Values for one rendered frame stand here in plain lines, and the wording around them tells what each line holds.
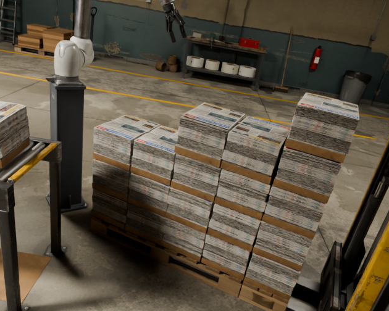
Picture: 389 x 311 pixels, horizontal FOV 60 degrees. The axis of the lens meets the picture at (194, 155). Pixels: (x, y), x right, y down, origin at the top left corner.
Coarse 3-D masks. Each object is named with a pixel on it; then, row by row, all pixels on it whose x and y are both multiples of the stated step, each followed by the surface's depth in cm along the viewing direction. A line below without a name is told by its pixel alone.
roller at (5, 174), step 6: (36, 144) 186; (42, 144) 187; (30, 150) 179; (36, 150) 181; (42, 150) 186; (24, 156) 172; (30, 156) 175; (18, 162) 166; (24, 162) 169; (6, 168) 159; (12, 168) 160; (18, 168) 164; (0, 174) 154; (6, 174) 155; (12, 174) 159; (0, 180) 151; (6, 180) 155
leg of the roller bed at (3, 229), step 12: (0, 216) 150; (12, 216) 154; (0, 228) 153; (12, 228) 156; (12, 240) 158; (12, 252) 160; (12, 264) 162; (12, 276) 165; (12, 288) 169; (12, 300) 172
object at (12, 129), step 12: (0, 108) 163; (12, 108) 166; (24, 108) 171; (0, 120) 151; (12, 120) 161; (24, 120) 172; (0, 132) 151; (12, 132) 161; (24, 132) 174; (0, 144) 152; (12, 144) 163; (0, 156) 154
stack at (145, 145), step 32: (96, 128) 214; (128, 128) 221; (160, 128) 231; (96, 160) 223; (128, 160) 212; (160, 160) 204; (192, 160) 194; (96, 192) 233; (128, 192) 224; (160, 192) 210; (224, 192) 192; (256, 192) 185; (96, 224) 243; (128, 224) 230; (160, 224) 221; (224, 224) 200; (256, 224) 191; (160, 256) 229; (224, 256) 207; (224, 288) 216
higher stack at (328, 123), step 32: (320, 96) 187; (320, 128) 161; (352, 128) 155; (288, 160) 171; (320, 160) 165; (288, 192) 177; (320, 192) 171; (256, 256) 198; (288, 256) 190; (256, 288) 206; (288, 288) 197
